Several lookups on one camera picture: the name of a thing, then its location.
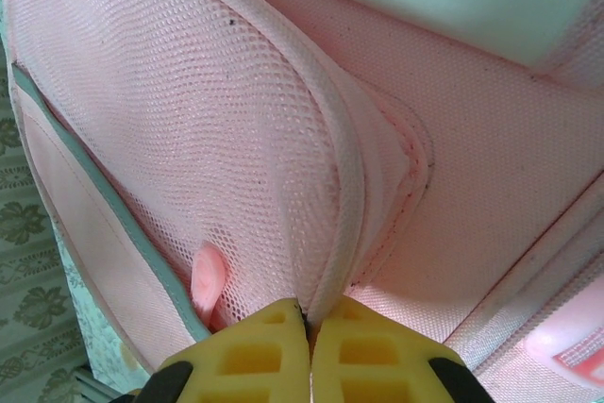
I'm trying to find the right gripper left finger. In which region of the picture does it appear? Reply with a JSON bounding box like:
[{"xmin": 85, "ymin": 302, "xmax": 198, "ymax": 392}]
[{"xmin": 141, "ymin": 297, "xmax": 311, "ymax": 403}]

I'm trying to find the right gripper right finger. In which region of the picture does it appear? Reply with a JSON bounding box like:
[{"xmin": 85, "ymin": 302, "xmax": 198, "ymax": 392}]
[{"xmin": 309, "ymin": 296, "xmax": 487, "ymax": 403}]

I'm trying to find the pink school backpack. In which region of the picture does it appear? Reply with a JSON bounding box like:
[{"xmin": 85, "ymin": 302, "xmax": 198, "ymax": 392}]
[{"xmin": 0, "ymin": 0, "xmax": 604, "ymax": 403}]

